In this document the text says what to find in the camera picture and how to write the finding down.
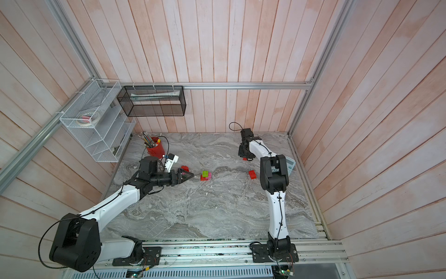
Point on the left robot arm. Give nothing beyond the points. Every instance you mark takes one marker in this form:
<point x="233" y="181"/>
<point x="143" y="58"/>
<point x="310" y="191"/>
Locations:
<point x="78" y="244"/>

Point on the tape roll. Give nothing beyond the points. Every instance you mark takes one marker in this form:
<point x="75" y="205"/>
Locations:
<point x="88" y="119"/>

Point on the long red lego brick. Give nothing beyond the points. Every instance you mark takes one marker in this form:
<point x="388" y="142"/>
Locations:
<point x="202" y="178"/>

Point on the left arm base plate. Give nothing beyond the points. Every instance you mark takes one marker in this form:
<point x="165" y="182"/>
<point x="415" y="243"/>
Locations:
<point x="144" y="256"/>

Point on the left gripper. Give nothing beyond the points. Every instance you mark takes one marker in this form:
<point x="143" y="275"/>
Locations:
<point x="179" y="176"/>

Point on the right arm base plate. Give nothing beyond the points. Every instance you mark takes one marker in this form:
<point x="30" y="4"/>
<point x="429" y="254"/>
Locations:
<point x="262" y="253"/>

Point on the pens in cup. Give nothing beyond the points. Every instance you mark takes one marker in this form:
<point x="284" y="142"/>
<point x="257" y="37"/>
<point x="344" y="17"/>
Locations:
<point x="149" y="141"/>

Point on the grey calculator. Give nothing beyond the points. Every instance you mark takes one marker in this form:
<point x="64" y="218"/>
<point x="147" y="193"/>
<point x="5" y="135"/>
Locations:
<point x="291" y="163"/>

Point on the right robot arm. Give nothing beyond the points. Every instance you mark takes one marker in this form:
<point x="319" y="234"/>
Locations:
<point x="274" y="180"/>

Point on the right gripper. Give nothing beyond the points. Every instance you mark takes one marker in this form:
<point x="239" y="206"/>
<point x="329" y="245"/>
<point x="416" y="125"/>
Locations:
<point x="241" y="154"/>

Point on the red pen cup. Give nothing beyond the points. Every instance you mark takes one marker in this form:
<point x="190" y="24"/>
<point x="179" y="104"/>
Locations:
<point x="155" y="147"/>

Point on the black mesh basket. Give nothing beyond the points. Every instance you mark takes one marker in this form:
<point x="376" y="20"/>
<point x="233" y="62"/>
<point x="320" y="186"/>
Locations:
<point x="149" y="101"/>

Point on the white wire shelf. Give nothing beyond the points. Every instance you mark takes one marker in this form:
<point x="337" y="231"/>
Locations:
<point x="106" y="141"/>

